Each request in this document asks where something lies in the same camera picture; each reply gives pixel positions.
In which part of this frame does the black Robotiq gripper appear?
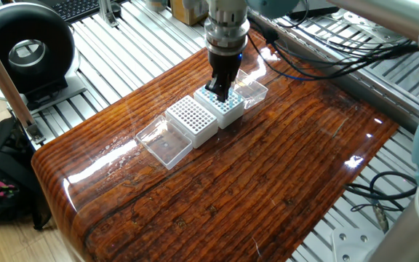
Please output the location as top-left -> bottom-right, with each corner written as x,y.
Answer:
204,50 -> 245,103

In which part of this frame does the white perforated pipette tip rack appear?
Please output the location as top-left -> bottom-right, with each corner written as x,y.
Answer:
164,95 -> 219,149
193,82 -> 246,130

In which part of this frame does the clear plastic rack lid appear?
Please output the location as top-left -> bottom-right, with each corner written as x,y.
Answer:
232,68 -> 269,111
135,115 -> 193,171

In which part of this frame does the silver wrist flange coupling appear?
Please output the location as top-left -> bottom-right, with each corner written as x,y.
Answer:
204,0 -> 251,56

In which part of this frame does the brown cardboard box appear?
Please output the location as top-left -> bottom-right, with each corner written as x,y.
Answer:
169,0 -> 210,26

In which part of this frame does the metal can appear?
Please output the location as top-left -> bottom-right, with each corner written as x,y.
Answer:
143,0 -> 169,13

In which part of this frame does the glossy brown wooden board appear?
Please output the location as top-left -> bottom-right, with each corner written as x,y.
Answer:
31,28 -> 400,262

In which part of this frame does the black power adapter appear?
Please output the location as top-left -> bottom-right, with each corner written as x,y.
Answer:
288,0 -> 341,21

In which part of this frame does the aluminium plate with holes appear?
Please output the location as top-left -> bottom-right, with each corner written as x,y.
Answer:
331,9 -> 410,47

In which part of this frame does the black computer keyboard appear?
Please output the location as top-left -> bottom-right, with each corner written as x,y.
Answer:
36,0 -> 103,23

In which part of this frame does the black backpack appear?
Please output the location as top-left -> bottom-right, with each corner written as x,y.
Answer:
0,116 -> 53,231

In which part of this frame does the black wrist cable bundle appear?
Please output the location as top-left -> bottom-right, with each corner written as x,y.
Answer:
247,20 -> 419,117

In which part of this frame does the aluminium frame post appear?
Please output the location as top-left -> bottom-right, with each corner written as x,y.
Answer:
97,0 -> 120,28
0,21 -> 47,146

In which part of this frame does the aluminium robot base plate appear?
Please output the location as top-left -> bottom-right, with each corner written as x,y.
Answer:
331,226 -> 387,262

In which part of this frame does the black cable with metal plug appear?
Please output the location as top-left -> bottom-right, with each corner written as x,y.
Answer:
342,170 -> 419,234

